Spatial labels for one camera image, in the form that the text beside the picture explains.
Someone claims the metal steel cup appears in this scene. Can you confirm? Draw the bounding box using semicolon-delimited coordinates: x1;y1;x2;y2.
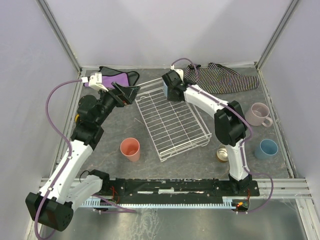
216;144;229;163

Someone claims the lilac textured mug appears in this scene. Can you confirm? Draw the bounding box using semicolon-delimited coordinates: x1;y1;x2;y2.
245;102;273;128

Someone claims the light blue cable duct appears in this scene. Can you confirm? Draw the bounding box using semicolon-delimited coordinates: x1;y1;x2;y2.
80;197;250;210

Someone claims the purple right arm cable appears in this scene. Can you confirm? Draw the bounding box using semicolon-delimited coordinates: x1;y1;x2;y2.
172;57;275;216

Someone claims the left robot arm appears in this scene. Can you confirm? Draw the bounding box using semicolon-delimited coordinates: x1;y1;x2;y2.
25;82;140;232

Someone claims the blue plastic cup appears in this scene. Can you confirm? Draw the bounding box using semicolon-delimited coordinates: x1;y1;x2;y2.
254;139;279;160

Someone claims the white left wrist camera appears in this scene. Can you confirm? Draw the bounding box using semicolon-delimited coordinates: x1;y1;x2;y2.
81;72;109;92

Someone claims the white wire dish rack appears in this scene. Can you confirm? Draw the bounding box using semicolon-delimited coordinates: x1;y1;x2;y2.
135;78;212;162

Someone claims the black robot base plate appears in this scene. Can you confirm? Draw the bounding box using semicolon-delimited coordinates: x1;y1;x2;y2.
97;178;260;204

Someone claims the pink plastic cup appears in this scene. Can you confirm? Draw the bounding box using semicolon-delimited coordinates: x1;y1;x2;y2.
120;137;141;162

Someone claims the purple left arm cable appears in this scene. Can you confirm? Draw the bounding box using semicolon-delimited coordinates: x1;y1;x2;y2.
34;79;138;239

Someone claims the purple microfiber cloth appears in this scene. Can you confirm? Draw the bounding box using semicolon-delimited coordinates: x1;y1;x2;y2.
98;66;140;90

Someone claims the light blue textured mug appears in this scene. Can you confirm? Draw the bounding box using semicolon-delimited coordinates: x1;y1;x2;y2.
163;83;168;98

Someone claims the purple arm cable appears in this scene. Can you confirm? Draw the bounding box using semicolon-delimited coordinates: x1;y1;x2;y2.
172;57;275;216
34;79;138;239

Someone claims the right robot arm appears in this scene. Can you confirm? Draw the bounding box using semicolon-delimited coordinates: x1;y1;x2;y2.
161;69;252;191

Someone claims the striped cloth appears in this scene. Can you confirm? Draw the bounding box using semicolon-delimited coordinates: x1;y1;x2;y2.
184;62;259;95

